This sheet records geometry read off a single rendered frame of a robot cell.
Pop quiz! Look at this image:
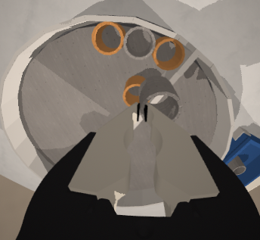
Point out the blue crate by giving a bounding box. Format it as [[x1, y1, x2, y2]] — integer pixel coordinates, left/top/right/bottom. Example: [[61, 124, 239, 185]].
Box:
[[223, 126, 260, 187]]

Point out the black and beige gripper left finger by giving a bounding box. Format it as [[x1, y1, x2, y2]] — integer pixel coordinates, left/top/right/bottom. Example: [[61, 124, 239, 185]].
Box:
[[16, 102, 140, 240]]

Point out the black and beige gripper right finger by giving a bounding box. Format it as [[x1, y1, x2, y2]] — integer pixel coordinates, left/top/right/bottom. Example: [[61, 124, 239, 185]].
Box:
[[144, 102, 260, 240]]

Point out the bronze bushing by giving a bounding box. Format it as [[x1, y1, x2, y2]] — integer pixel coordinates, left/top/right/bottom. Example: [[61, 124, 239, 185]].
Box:
[[91, 21, 126, 55], [123, 76, 145, 106], [152, 36, 185, 70]]

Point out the grey metal bushing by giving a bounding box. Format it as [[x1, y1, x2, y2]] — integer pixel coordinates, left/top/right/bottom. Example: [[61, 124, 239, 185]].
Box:
[[138, 76, 182, 121], [123, 26, 156, 60], [227, 156, 246, 175]]

